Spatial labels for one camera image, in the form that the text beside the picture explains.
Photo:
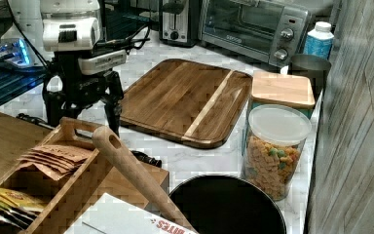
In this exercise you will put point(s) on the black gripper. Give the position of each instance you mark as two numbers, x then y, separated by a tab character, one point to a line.
81	91

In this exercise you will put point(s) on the wooden drawer box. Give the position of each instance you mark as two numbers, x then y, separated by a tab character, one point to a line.
69	197

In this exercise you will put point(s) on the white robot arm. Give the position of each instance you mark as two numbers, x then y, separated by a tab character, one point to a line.
67	38

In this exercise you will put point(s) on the brown tea bag packets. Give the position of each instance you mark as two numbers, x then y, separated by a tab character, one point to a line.
54	161

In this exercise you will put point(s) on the wooden tea bag organizer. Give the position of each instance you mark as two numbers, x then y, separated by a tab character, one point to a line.
62	170

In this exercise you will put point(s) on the wooden cutting board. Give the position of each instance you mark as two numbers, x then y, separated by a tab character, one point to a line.
187	102

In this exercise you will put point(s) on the white snack box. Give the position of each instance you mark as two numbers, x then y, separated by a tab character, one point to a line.
110	215

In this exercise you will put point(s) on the black two-slot toaster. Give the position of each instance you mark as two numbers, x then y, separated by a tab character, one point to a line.
179	22

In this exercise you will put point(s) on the colourful tea bag packets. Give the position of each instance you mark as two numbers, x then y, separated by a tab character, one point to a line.
18	208

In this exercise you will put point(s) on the black utensil holder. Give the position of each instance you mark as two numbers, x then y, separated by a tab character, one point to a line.
224	204

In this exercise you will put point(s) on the clear cereal jar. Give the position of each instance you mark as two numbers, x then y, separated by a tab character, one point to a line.
272	148

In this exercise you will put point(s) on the silver toaster oven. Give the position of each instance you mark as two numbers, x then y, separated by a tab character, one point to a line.
266	30

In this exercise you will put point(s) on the teal canister with wooden lid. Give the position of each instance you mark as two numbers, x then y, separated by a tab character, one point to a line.
282	91

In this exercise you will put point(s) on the dark grey metal cup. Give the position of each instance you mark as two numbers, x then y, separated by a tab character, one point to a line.
316	69

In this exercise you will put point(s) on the white blue plastic bottle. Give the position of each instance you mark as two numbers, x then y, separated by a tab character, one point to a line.
319	40

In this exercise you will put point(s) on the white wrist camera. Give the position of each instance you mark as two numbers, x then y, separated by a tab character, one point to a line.
90	66

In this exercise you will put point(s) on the wooden spoon handle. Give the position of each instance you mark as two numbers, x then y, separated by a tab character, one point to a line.
118	155

